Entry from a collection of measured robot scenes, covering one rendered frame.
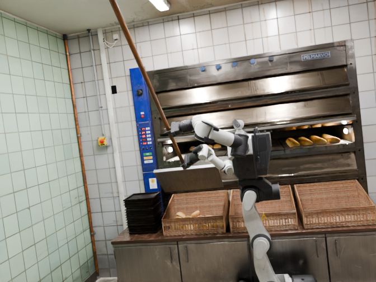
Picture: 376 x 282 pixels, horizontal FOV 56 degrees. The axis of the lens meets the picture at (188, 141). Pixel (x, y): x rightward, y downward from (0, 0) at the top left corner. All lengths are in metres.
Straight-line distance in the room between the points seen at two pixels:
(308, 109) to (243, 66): 0.72
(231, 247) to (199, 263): 0.32
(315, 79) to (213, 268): 1.90
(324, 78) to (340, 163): 0.79
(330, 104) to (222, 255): 1.66
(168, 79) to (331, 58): 1.53
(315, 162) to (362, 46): 1.10
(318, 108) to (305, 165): 0.54
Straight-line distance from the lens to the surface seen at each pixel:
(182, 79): 3.53
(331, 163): 3.50
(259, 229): 2.64
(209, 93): 3.46
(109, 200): 3.85
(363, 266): 3.20
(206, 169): 2.95
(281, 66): 3.46
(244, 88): 3.43
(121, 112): 3.68
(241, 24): 3.52
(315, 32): 3.52
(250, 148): 2.43
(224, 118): 3.43
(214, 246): 3.10
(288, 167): 3.46
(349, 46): 3.55
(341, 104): 3.49
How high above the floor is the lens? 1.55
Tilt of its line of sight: 3 degrees down
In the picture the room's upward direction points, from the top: 7 degrees counter-clockwise
